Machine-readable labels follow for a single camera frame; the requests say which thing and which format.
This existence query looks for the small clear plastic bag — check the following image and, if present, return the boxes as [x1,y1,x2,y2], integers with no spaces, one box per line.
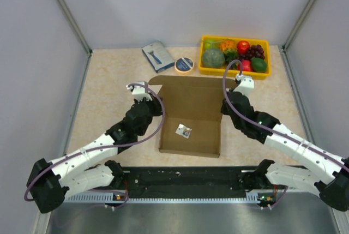
[175,124,192,139]

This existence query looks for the brown cardboard box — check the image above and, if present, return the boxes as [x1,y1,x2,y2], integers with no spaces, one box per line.
[148,75,224,158]

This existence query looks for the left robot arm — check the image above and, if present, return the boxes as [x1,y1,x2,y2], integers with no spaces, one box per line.
[24,95,165,214]

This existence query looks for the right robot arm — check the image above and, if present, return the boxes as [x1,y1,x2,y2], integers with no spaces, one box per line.
[221,89,348,212]

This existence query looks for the razor package box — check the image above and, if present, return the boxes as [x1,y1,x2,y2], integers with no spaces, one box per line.
[141,41,175,73]

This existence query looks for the red apple in front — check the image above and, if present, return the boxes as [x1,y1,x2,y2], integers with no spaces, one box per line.
[242,60,253,72]

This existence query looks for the red apple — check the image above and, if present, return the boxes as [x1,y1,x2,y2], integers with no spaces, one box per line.
[242,60,253,72]
[237,40,250,54]

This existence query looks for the green avocado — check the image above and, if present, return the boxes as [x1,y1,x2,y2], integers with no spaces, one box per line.
[251,57,267,73]

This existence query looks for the yellow plastic tray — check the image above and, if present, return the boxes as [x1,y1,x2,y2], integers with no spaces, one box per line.
[198,35,272,80]

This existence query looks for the green netted melon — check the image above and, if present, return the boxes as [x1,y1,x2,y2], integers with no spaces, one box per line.
[202,48,225,68]

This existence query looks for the dark purple grape bunch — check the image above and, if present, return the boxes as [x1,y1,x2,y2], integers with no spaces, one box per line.
[238,44,265,60]

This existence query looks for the red apple at back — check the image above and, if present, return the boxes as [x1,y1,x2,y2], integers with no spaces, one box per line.
[237,40,250,54]

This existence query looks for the orange pineapple with leaves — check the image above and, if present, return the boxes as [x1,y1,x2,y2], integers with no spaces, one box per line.
[219,39,238,65]

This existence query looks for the yellow tape roll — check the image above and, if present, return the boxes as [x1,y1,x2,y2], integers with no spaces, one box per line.
[174,57,195,75]

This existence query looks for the green apple with stem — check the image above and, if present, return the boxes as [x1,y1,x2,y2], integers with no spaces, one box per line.
[202,39,224,50]

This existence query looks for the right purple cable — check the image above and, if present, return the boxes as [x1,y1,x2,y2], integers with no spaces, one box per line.
[222,59,349,210]

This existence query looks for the purple cable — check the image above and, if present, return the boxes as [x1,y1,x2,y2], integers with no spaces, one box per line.
[222,59,349,210]
[23,83,166,213]

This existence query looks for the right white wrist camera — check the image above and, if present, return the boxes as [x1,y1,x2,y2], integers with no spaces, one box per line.
[233,74,255,97]

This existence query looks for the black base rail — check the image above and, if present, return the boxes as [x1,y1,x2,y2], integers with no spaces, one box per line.
[65,166,290,205]

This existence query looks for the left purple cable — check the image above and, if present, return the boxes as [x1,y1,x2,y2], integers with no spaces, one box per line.
[23,83,166,213]

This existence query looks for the left aluminium frame post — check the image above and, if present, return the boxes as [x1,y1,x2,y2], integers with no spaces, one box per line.
[56,0,92,56]

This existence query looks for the aluminium frame post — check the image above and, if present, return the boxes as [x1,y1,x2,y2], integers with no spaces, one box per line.
[56,0,92,56]
[281,0,317,52]

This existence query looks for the right aluminium frame post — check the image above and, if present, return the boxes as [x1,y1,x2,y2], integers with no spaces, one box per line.
[281,0,317,52]

